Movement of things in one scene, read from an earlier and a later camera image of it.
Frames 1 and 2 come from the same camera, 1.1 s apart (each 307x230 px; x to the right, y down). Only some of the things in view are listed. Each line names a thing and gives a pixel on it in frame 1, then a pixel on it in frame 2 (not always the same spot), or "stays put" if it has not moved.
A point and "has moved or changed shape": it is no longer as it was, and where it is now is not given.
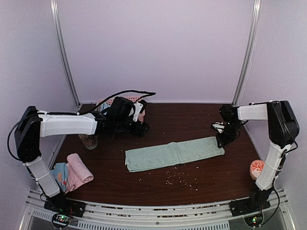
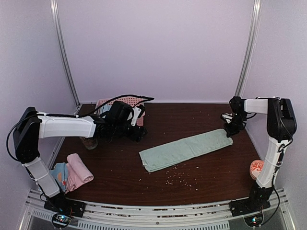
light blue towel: (104, 106) stays put
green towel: (144, 157) has moved or changed shape
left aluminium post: (54, 9) stays put
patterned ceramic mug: (90, 141) stays put
